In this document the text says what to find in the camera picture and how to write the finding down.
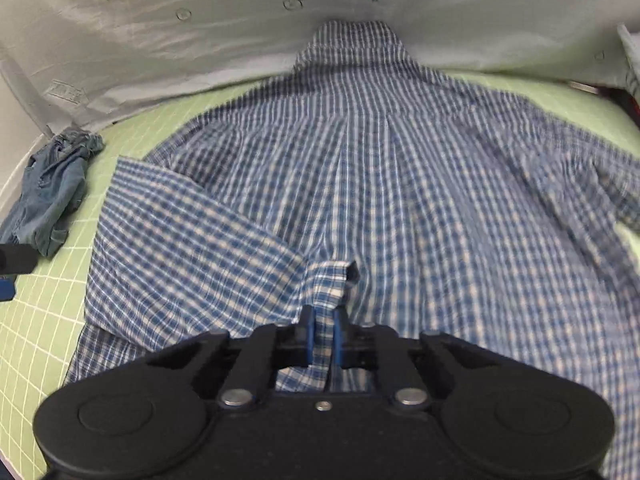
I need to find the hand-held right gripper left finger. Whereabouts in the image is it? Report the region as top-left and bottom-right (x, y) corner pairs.
(145, 305), (317, 407)

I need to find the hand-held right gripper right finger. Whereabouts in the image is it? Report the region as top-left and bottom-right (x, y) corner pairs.
(333, 307), (506, 407)

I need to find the blue plaid shirt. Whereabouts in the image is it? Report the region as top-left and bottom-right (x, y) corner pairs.
(65, 20), (640, 480)

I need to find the blue denim garment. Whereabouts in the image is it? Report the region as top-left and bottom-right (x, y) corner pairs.
(0, 129), (106, 259)

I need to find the white board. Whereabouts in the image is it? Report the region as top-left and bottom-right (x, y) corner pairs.
(0, 72), (52, 186)

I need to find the white carrot print sheet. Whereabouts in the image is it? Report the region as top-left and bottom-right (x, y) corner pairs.
(0, 0), (640, 133)

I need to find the folded grey cloth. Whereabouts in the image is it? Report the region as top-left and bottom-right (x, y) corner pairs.
(617, 22), (640, 88)

